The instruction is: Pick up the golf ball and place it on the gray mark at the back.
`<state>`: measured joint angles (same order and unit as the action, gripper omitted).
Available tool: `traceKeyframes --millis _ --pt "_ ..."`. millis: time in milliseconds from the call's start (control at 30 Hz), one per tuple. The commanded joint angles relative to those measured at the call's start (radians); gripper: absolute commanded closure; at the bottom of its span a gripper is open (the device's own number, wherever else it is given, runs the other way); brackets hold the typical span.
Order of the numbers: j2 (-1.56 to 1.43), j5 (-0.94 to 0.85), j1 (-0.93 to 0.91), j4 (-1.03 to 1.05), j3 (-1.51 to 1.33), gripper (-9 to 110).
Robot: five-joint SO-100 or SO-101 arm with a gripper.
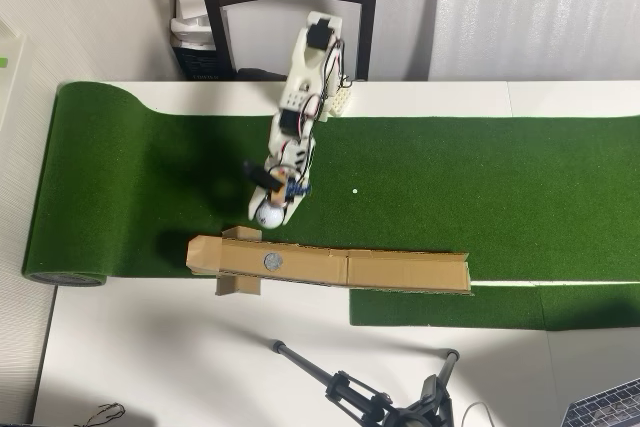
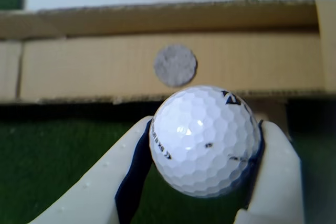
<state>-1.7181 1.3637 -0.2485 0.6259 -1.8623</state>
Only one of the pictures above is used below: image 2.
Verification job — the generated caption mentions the white gripper finger with navy pad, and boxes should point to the white gripper finger with navy pad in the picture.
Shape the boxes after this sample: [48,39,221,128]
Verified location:
[28,115,155,224]
[234,119,303,224]

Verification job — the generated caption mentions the white golf ball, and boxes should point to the white golf ball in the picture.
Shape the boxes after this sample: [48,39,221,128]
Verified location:
[149,84,262,199]

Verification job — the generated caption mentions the gray round felt mark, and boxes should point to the gray round felt mark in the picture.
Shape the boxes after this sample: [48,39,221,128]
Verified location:
[153,43,198,88]

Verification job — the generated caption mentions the long green artificial turf mat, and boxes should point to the long green artificial turf mat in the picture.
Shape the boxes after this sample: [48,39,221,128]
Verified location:
[0,118,336,224]

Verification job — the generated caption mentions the brown cardboard ramp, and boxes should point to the brown cardboard ramp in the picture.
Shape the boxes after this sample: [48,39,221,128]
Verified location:
[0,0,336,105]

